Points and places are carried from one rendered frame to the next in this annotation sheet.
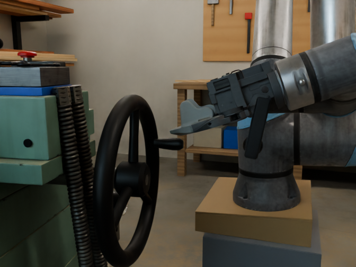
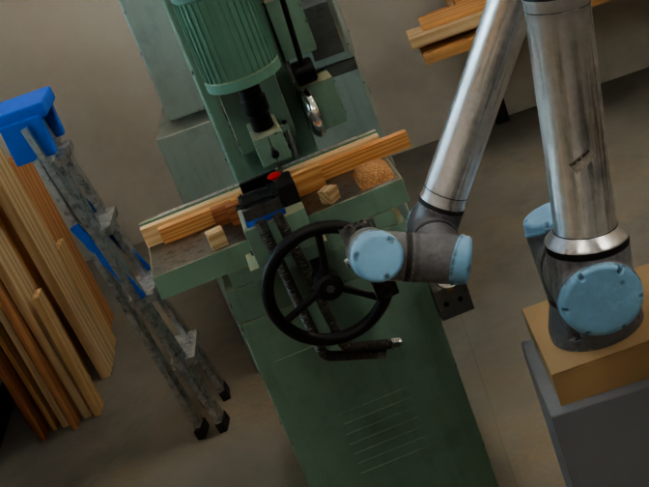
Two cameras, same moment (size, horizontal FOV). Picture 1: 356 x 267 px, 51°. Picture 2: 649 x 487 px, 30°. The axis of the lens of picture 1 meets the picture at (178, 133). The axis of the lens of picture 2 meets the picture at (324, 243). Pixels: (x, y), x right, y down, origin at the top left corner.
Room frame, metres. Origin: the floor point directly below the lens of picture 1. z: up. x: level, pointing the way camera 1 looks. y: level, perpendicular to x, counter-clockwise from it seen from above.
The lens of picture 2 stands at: (0.12, -2.18, 1.95)
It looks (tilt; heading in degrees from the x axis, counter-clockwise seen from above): 24 degrees down; 77
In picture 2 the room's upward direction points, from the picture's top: 21 degrees counter-clockwise
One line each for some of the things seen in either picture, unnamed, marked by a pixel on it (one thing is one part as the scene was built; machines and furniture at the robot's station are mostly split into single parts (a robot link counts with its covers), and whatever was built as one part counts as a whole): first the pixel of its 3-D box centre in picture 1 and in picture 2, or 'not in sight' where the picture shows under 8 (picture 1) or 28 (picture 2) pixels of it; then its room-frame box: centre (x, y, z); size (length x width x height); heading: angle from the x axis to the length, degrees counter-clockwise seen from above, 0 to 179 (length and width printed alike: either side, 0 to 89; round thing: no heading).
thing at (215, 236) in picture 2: not in sight; (216, 238); (0.46, 0.32, 0.92); 0.04 x 0.03 x 0.04; 176
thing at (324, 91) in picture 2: not in sight; (321, 101); (0.87, 0.56, 1.02); 0.09 x 0.07 x 0.12; 169
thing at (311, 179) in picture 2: not in sight; (278, 192); (0.65, 0.38, 0.93); 0.22 x 0.01 x 0.06; 169
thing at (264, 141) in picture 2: not in sight; (270, 142); (0.68, 0.43, 1.03); 0.14 x 0.07 x 0.09; 79
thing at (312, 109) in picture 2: not in sight; (312, 112); (0.82, 0.51, 1.02); 0.12 x 0.03 x 0.12; 79
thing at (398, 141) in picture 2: not in sight; (285, 186); (0.67, 0.41, 0.92); 0.62 x 0.02 x 0.04; 169
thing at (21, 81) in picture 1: (32, 74); (268, 197); (0.59, 0.23, 0.99); 0.13 x 0.11 x 0.06; 169
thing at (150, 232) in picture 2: not in sight; (263, 189); (0.63, 0.44, 0.92); 0.60 x 0.02 x 0.05; 169
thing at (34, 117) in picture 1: (32, 121); (276, 226); (0.58, 0.23, 0.91); 0.15 x 0.14 x 0.09; 169
